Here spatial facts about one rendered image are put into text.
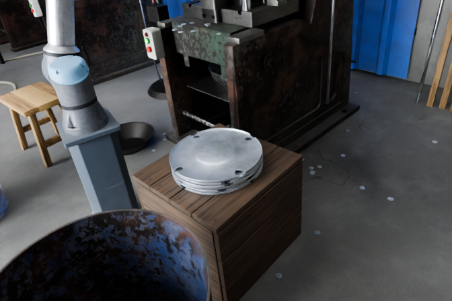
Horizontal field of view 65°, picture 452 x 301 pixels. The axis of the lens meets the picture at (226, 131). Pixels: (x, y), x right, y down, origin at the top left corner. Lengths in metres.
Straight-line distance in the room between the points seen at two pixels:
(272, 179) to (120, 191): 0.61
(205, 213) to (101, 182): 0.51
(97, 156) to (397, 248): 1.08
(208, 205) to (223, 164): 0.14
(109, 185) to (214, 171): 0.48
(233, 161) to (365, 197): 0.68
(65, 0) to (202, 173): 0.72
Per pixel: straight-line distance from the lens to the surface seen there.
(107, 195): 1.40
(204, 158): 1.09
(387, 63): 2.64
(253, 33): 1.39
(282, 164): 1.12
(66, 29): 1.34
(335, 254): 1.34
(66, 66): 1.22
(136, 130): 2.10
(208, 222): 0.95
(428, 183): 1.72
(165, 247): 0.88
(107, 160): 1.32
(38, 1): 3.35
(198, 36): 1.57
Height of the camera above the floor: 1.02
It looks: 31 degrees down
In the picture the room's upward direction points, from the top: 6 degrees counter-clockwise
